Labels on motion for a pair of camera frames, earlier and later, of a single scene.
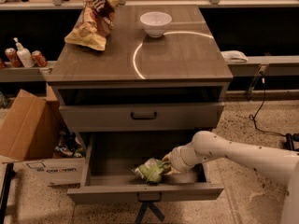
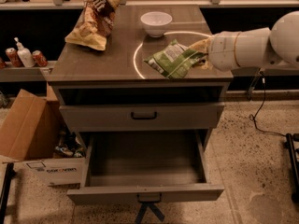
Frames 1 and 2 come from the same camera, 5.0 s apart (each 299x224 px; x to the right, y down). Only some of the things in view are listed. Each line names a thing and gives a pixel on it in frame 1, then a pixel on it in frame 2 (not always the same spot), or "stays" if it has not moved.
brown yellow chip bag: [92, 27] stays
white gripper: [177, 161] to [221, 50]
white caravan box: [68, 172] stays
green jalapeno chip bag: [151, 170] to [175, 61]
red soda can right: [41, 61] stays
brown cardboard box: [27, 126] stays
